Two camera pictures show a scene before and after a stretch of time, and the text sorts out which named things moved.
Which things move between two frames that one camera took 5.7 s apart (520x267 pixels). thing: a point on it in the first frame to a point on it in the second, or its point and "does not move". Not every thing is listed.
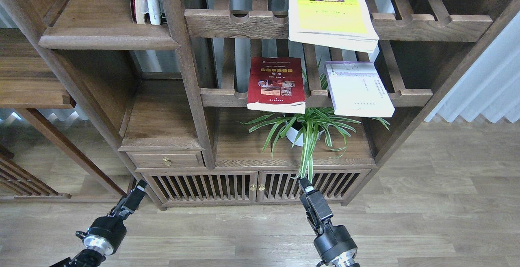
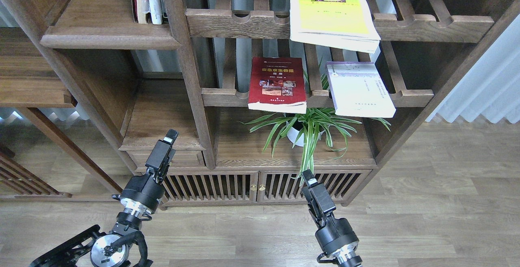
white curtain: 490,87 does not move
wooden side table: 32,77 does not move
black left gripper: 106,234 to 144,188
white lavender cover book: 358,89 does not move
